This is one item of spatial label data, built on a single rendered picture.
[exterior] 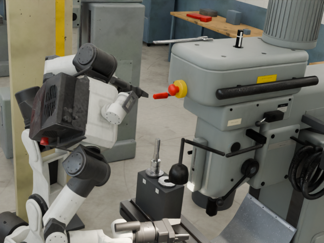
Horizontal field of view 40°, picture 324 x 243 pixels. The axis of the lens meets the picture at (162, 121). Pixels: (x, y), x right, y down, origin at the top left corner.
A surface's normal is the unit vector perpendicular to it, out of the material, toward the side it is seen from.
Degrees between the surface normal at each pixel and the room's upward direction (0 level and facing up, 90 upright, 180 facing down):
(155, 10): 90
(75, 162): 54
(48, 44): 90
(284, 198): 90
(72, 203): 80
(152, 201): 90
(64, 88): 59
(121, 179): 0
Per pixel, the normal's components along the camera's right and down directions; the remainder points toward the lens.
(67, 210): 0.32, 0.25
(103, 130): 0.69, -0.22
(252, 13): -0.84, 0.14
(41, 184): -0.64, 0.25
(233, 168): 0.53, 0.39
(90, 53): -0.50, -0.20
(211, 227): 0.09, -0.91
